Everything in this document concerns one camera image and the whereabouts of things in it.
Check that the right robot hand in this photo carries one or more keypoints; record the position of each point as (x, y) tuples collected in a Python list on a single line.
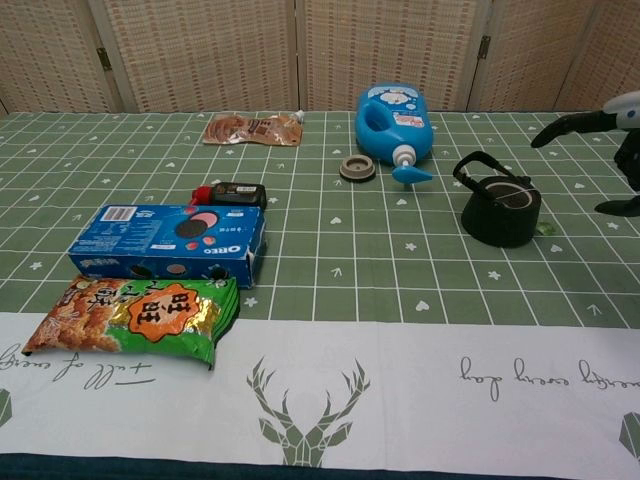
[(575, 122)]

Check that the black iron teapot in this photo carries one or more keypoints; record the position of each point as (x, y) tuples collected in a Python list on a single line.
[(492, 222)]

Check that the small silver metal cap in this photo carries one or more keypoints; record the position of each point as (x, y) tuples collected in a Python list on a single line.
[(357, 170)]

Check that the green orange snack bag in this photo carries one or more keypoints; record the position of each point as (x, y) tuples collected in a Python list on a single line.
[(135, 320)]

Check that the metal screen hinge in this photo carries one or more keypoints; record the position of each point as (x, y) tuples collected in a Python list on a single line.
[(102, 56), (484, 46)]

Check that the blue pump detergent bottle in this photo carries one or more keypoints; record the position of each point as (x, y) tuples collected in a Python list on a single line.
[(395, 127)]

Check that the green grid deer tablecloth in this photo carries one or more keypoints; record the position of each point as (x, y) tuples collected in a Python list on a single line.
[(350, 280)]

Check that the brown spouted snack pouch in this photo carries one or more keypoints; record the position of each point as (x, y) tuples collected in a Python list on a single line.
[(250, 130)]

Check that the small black red-capped bottle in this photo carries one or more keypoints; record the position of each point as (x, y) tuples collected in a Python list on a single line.
[(240, 194)]

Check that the woven folding screen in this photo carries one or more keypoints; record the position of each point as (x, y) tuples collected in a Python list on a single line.
[(210, 50)]

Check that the blue Oreo cookie box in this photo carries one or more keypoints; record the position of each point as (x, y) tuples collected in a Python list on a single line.
[(150, 235)]

